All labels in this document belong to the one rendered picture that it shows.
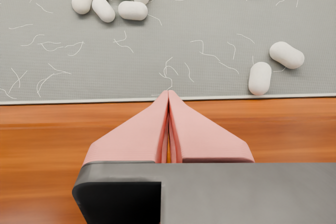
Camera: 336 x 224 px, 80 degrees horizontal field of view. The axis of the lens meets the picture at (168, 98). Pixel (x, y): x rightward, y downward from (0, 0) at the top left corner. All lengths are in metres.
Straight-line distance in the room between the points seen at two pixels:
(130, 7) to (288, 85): 0.19
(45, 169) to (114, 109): 0.08
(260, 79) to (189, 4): 0.12
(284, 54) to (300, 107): 0.05
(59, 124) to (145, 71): 0.10
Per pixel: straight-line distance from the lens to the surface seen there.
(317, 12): 0.30
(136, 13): 0.23
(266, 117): 0.20
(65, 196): 0.20
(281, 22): 0.28
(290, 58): 0.24
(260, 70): 0.22
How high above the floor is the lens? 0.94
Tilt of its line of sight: 77 degrees down
